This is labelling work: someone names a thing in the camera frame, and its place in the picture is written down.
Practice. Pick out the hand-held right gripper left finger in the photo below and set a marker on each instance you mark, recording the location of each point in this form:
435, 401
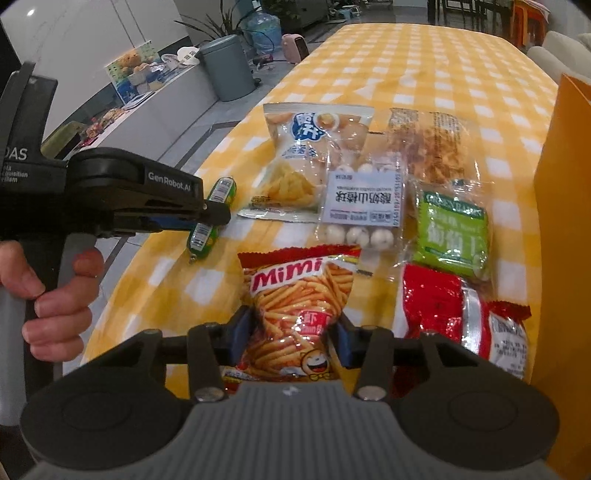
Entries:
241, 332

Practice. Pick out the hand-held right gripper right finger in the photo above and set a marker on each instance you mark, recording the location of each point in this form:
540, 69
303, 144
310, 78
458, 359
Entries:
345, 344

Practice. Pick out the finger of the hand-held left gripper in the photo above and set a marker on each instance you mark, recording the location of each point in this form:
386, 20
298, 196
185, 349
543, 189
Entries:
171, 223

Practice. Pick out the green sausage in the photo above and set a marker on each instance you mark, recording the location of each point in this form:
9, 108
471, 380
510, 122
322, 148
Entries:
222, 189
201, 241

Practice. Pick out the red shrimp stick bag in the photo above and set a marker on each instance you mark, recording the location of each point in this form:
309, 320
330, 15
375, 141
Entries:
288, 300

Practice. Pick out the green raisin packet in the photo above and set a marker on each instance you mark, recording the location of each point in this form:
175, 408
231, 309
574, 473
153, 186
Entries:
450, 230

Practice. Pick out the orange cardboard box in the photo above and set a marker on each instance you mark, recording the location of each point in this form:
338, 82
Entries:
568, 207

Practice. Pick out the pile of snacks on cabinet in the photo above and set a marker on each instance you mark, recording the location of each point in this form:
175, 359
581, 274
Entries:
99, 124

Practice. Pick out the person's left hand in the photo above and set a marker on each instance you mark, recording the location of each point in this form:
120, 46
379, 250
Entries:
60, 318

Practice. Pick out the red and silver snack packet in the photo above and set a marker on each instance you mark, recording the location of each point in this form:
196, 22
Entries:
434, 300

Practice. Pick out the white low cabinet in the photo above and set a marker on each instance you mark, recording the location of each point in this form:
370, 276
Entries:
152, 120

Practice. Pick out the white and blue chips bag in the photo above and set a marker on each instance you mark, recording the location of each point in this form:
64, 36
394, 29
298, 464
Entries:
295, 157

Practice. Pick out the clear packet of white balls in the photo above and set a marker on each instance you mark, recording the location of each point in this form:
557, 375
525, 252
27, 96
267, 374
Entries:
360, 203

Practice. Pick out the desk calendar with toy picture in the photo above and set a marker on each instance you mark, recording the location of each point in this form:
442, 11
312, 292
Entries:
131, 69

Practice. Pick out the grey trash bin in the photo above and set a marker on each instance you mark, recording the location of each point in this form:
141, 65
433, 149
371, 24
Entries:
228, 69

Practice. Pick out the white item on cabinet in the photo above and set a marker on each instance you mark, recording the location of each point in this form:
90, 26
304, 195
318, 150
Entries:
187, 55

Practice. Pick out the long-leaf potted plant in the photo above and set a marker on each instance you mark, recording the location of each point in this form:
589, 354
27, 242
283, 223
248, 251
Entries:
233, 21

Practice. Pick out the blue water jug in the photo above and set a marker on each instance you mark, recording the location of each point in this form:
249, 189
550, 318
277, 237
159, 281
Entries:
263, 32

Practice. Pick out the pink space heater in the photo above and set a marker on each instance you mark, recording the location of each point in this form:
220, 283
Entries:
294, 48

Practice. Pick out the clear packet of brown shreds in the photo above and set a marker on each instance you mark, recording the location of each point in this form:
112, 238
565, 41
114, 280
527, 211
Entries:
434, 147

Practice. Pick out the yellow checkered tablecloth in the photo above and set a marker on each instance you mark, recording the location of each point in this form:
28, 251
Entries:
415, 69

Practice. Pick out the black dining chair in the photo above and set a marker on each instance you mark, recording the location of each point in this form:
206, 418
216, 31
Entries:
461, 11

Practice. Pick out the beige sofa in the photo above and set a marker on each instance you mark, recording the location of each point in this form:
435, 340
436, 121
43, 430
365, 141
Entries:
568, 50

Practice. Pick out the orange stool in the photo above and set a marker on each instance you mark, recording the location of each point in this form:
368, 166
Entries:
531, 23

